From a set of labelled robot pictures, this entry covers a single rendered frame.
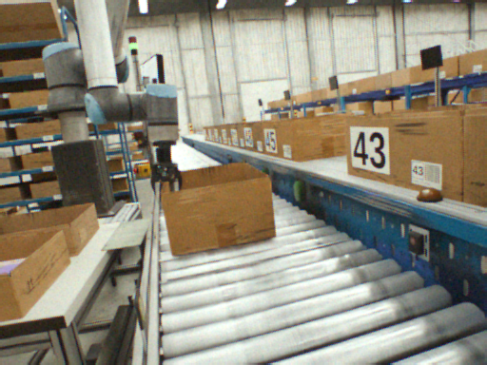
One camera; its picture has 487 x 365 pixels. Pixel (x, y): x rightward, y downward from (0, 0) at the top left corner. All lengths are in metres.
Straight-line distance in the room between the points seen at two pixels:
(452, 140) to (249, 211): 0.50
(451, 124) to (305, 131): 0.76
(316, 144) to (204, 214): 0.66
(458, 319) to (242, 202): 0.54
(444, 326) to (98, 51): 1.04
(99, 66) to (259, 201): 0.60
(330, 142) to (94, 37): 0.93
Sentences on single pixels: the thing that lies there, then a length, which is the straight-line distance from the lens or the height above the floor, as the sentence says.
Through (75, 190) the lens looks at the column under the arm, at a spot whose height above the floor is 0.88.
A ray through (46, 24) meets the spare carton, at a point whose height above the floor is 1.87.
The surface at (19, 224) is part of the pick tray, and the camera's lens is 1.43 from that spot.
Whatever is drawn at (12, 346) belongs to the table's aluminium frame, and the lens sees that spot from 0.85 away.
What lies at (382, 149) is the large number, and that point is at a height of 0.97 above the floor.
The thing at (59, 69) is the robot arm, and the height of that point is 1.37.
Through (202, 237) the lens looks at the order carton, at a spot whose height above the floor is 0.79.
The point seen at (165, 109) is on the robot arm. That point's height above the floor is 1.13.
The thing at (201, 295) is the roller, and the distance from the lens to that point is 0.70.
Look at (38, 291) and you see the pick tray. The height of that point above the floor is 0.77.
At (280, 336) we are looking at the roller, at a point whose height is 0.75.
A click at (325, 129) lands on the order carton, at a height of 1.00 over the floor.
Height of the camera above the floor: 1.08
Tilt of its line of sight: 11 degrees down
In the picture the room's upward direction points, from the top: 7 degrees counter-clockwise
